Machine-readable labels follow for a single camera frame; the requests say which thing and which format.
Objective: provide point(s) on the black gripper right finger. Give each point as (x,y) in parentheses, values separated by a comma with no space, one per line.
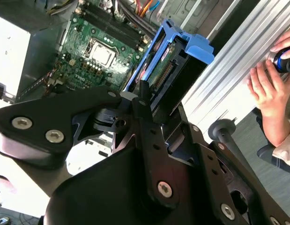
(212,168)

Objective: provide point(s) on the person left hand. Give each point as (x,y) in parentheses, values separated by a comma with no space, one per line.
(269,91)

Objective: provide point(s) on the person right hand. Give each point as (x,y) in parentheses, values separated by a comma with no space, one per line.
(287,41)

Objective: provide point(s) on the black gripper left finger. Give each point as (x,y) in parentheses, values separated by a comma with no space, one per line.
(41,112)

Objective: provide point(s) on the hard disk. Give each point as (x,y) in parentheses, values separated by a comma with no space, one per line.
(198,44)

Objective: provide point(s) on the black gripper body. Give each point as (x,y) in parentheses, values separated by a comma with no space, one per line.
(100,192)

